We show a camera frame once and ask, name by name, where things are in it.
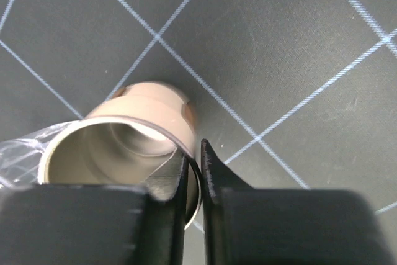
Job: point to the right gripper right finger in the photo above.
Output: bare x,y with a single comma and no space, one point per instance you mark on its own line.
247,225

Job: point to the metal cup with brown base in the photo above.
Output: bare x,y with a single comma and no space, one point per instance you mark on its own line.
138,136

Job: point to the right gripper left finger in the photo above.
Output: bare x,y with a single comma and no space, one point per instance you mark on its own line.
93,224

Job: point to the tall clear glass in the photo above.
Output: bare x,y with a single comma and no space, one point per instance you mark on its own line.
20,157

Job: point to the black grid mat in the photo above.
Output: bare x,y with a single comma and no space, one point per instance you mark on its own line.
290,93

